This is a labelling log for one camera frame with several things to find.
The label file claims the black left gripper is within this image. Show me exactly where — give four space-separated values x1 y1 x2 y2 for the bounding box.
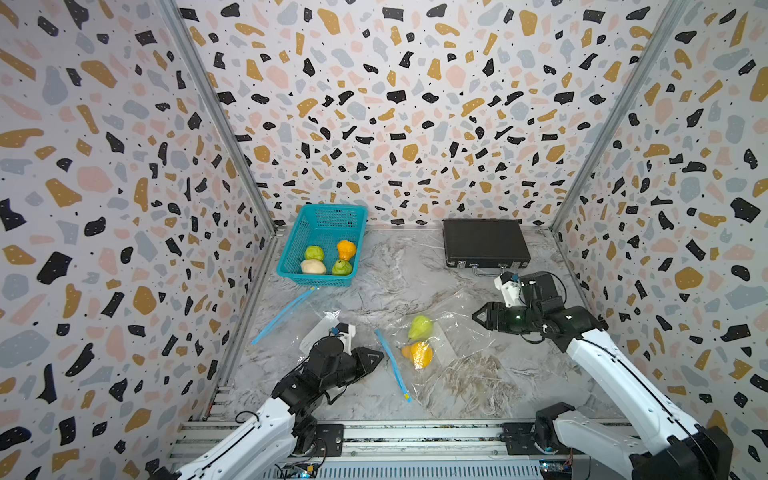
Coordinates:
320 347 385 395

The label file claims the clear zip-top bag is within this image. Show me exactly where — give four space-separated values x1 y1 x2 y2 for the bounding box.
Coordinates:
375 295 489 404
247 289 349 384

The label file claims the beige fruit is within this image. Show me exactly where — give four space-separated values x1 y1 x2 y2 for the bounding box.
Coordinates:
300 259 327 275

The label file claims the orange fruit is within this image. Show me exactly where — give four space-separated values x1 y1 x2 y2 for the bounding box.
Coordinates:
401 341 434 370
336 240 357 262

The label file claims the green pear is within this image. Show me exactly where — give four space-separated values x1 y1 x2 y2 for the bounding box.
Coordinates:
331 259 353 276
304 245 325 262

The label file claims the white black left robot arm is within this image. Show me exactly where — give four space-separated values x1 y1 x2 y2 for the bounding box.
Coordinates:
150 335 385 479

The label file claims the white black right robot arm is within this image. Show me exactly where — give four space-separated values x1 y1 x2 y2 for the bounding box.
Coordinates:
472 271 733 479

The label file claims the white packet in right bag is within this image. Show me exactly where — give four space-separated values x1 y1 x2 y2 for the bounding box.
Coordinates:
429 321 458 367

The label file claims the green fruit in right bag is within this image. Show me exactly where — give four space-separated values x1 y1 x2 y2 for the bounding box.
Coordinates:
408 315 434 342

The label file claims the black ribbed carrying case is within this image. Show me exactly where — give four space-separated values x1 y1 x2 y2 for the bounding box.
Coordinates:
443 219 531 270

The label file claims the teal plastic basket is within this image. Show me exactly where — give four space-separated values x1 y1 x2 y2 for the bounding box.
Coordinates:
277 204 368 287

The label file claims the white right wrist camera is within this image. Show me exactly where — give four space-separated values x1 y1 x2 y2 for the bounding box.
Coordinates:
494 271 524 308

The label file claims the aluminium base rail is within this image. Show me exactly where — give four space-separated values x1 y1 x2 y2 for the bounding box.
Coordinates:
167 418 679 480

